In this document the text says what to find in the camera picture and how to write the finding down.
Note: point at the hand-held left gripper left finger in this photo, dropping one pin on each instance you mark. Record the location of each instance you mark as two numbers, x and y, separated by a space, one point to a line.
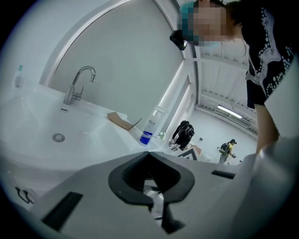
88 198

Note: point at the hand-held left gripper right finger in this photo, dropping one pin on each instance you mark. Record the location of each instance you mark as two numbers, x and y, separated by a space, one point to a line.
205 193

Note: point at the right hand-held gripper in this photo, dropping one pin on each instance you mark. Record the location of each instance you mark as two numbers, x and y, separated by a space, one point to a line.
268 177

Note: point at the white drawer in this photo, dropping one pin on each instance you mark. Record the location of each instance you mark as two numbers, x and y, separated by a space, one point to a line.
25 184

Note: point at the person's right forearm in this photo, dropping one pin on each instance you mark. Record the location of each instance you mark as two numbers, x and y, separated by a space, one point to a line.
266 130

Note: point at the chrome sink drain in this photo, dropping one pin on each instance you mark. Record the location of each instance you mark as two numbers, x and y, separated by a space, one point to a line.
58 137

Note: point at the white sink basin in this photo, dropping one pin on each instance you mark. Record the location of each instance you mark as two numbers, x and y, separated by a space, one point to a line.
30 130

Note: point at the white board with black print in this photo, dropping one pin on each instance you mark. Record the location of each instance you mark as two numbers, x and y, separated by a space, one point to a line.
189 155

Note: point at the small green box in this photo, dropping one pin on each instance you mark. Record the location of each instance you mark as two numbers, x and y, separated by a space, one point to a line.
161 135

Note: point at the long ceiling light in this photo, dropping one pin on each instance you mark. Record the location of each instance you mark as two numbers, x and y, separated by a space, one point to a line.
229 110

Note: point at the brown cardboard piece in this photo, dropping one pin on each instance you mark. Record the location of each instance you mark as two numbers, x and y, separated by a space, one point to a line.
120 120

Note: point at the clear pump bottle blue liquid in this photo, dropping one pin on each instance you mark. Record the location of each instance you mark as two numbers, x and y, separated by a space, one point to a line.
149 128

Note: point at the chrome faucet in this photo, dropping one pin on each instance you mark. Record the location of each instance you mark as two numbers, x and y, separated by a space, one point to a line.
74 88

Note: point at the small bottle with teal cap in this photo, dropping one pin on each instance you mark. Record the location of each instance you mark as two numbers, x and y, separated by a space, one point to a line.
18 77

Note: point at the person's black patterned shirt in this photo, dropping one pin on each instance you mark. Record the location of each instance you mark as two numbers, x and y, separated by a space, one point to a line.
257 35

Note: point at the person's head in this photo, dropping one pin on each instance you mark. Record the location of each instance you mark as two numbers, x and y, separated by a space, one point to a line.
210 21

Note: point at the white-framed wall mirror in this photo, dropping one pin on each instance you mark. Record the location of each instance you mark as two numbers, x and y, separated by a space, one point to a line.
116 58

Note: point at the black head camera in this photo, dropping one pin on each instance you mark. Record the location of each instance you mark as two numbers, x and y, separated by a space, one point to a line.
178 40

